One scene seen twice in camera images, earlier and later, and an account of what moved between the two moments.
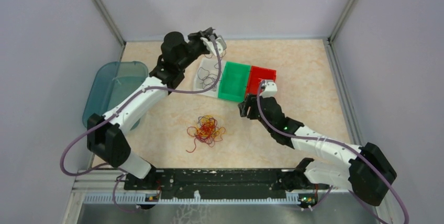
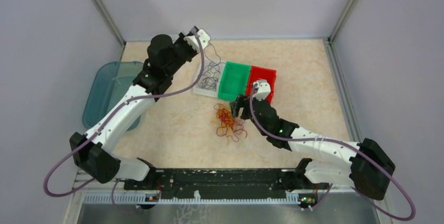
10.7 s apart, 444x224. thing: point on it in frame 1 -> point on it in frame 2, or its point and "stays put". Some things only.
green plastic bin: [233, 83] stays put
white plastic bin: [207, 75] stays put
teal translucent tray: [114, 81] stays put
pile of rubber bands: [206, 131] -> [230, 126]
